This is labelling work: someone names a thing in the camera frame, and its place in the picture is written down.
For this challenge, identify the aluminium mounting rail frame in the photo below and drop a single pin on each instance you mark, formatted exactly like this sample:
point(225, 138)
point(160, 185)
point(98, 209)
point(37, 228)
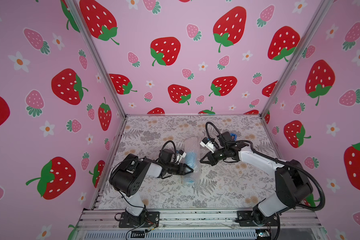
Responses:
point(199, 224)

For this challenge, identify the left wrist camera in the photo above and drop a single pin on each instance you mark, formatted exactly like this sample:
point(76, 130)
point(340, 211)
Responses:
point(168, 156)

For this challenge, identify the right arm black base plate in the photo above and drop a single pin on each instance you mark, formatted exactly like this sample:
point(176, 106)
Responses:
point(255, 219)

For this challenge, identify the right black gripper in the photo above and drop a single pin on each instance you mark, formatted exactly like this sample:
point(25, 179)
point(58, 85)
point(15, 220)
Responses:
point(214, 155)

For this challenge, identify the blue tape dispenser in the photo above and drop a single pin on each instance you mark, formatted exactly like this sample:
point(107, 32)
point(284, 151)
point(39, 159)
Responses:
point(233, 136)

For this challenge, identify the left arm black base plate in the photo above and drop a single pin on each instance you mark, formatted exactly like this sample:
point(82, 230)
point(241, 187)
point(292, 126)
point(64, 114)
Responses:
point(144, 220)

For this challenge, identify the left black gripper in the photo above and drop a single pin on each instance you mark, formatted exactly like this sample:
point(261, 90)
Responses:
point(183, 169)

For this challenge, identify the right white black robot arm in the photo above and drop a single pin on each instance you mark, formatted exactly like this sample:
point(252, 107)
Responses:
point(292, 185)

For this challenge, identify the clear bubble wrap sheet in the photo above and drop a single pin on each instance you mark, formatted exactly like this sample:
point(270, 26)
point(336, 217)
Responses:
point(192, 149)

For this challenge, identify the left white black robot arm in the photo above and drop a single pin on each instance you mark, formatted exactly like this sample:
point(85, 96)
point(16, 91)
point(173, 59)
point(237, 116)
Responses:
point(128, 176)

